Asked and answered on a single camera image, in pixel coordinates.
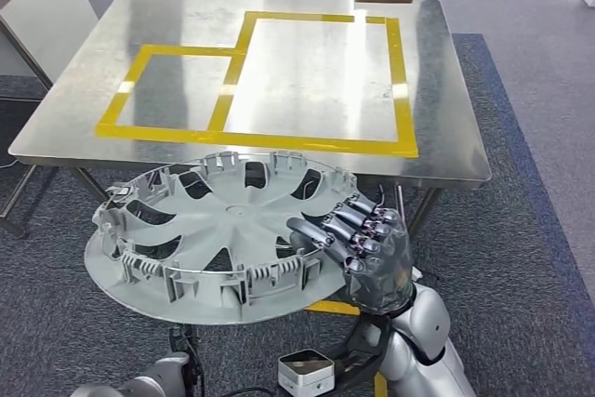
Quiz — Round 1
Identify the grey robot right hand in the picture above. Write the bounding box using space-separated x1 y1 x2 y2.
286 192 415 315

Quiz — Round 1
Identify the steel workbench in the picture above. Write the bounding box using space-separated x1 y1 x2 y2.
0 0 492 242

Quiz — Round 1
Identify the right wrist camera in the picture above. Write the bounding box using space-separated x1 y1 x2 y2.
277 349 335 397

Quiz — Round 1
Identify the grey plastic wheel hubcap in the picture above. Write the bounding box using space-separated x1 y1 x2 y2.
85 151 362 326

